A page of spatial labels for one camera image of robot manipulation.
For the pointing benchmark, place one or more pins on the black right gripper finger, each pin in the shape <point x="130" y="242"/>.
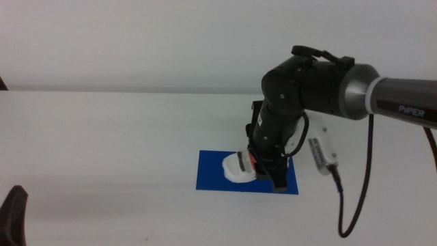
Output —
<point x="262" y="173"/>
<point x="280" y="179"/>

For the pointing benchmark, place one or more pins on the blue rectangular mat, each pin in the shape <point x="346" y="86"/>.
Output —
<point x="210" y="172"/>

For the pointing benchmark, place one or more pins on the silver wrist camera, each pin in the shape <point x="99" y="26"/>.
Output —
<point x="322" y="153"/>

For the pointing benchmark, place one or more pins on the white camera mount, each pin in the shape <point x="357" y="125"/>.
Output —
<point x="319" y="128"/>

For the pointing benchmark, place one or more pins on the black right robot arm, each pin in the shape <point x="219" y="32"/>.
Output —
<point x="307" y="85"/>

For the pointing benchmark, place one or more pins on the dark background object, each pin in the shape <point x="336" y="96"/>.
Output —
<point x="2" y="86"/>

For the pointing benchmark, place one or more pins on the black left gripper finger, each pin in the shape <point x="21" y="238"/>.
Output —
<point x="13" y="215"/>

